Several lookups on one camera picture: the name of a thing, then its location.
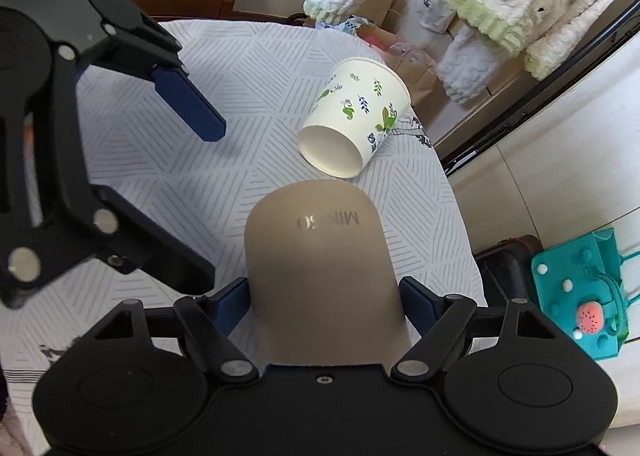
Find brown paper shopping bag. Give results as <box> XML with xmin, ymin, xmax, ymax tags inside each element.
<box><xmin>356</xmin><ymin>0</ymin><xmax>452</xmax><ymax>108</ymax></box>

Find teal felt handbag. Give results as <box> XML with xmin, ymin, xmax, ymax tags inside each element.
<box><xmin>532</xmin><ymin>228</ymin><xmax>639</xmax><ymax>361</ymax></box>

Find beige metal tumbler cup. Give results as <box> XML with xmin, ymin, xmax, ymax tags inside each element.
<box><xmin>244</xmin><ymin>180</ymin><xmax>411</xmax><ymax>368</ymax></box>

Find black metal clothes rack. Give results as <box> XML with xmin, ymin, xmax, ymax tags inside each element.
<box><xmin>440</xmin><ymin>0</ymin><xmax>639</xmax><ymax>177</ymax></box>

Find white leaf-print paper cup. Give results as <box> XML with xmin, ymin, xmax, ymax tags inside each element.
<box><xmin>297</xmin><ymin>57</ymin><xmax>411</xmax><ymax>179</ymax></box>

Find white wooden wardrobe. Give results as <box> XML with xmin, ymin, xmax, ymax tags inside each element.
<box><xmin>450</xmin><ymin>38</ymin><xmax>640</xmax><ymax>254</ymax></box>

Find white patterned tablecloth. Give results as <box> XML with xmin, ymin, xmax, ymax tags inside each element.
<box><xmin>1</xmin><ymin>21</ymin><xmax>483</xmax><ymax>455</ymax></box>

